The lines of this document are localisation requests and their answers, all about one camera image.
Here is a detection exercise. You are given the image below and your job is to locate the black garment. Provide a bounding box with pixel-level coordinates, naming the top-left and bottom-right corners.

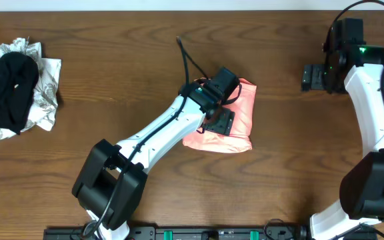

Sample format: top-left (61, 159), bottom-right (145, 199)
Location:
top-left (0, 52), bottom-right (39, 134)

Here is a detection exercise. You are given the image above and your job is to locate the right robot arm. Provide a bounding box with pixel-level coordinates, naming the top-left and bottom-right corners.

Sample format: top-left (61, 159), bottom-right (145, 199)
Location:
top-left (303, 43), bottom-right (384, 239)

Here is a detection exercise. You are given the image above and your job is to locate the white floral patterned cloth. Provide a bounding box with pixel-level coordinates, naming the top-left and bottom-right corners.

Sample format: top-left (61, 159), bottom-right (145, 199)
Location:
top-left (0, 38), bottom-right (61, 140)

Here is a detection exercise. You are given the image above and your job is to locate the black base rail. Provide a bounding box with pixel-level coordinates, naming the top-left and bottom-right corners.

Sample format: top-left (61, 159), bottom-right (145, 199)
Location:
top-left (43, 225), bottom-right (379, 240)

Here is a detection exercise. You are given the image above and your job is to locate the pink printed t-shirt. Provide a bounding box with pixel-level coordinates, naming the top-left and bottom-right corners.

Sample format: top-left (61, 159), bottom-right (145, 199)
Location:
top-left (182, 78), bottom-right (257, 153)

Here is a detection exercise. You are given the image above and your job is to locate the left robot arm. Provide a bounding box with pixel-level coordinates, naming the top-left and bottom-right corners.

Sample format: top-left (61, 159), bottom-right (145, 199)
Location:
top-left (70, 82), bottom-right (242, 239)

